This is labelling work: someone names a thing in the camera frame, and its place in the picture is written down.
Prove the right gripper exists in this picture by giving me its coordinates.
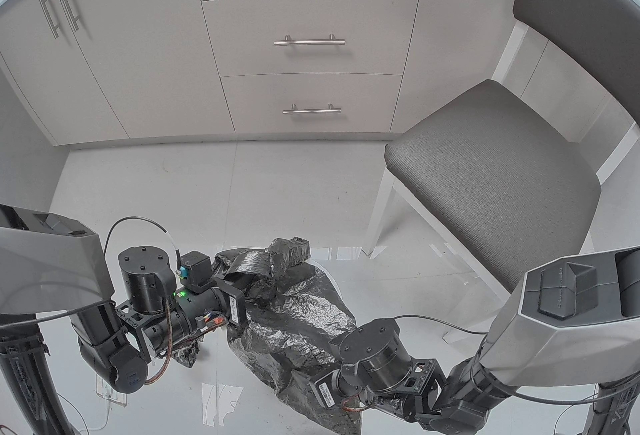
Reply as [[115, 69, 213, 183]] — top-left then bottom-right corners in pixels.
[[307, 365, 354, 416]]

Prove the grey padded white-legged chair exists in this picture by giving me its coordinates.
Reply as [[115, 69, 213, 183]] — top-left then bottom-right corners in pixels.
[[367, 0, 640, 310]]

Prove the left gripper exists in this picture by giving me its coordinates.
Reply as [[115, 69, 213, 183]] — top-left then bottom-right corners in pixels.
[[172, 280, 247, 332]]

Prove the black plastic bag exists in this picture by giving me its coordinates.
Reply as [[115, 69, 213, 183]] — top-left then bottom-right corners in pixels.
[[172, 237, 362, 435]]

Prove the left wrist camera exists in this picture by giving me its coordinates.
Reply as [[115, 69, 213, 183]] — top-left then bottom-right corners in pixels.
[[179, 250, 223, 296]]

